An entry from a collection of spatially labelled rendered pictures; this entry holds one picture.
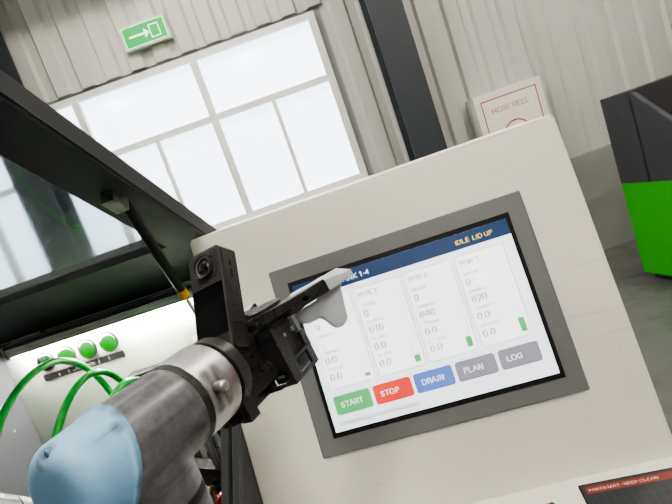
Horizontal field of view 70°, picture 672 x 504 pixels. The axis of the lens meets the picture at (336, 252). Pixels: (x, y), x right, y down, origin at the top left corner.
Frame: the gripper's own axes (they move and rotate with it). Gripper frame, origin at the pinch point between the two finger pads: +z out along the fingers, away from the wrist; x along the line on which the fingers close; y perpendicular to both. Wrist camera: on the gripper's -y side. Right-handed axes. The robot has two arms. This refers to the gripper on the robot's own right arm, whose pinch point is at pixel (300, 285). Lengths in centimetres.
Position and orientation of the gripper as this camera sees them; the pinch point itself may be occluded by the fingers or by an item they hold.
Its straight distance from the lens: 61.3
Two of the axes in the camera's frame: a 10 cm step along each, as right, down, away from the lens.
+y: 4.4, 8.9, 0.8
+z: 3.8, -2.7, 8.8
